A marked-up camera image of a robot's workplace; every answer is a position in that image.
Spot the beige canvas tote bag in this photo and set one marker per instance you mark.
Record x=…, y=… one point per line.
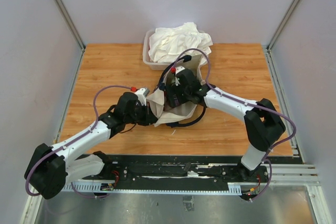
x=172, y=117

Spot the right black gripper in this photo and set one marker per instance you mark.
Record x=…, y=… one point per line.
x=172, y=89

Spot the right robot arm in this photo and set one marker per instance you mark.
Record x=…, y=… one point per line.
x=262, y=122

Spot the white crumpled cloth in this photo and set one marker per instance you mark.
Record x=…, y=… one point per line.
x=166, y=44

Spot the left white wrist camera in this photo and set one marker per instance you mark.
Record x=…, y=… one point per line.
x=141, y=93

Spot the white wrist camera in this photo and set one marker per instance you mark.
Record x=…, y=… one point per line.
x=141, y=93
x=175, y=71

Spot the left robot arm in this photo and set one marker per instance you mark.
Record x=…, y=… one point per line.
x=53, y=167

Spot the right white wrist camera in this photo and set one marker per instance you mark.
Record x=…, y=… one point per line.
x=175, y=71

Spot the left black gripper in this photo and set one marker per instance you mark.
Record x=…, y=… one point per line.
x=149, y=118

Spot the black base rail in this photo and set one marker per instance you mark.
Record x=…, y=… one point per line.
x=174, y=178

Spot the white plastic basket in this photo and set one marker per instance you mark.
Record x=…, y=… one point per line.
x=156, y=66

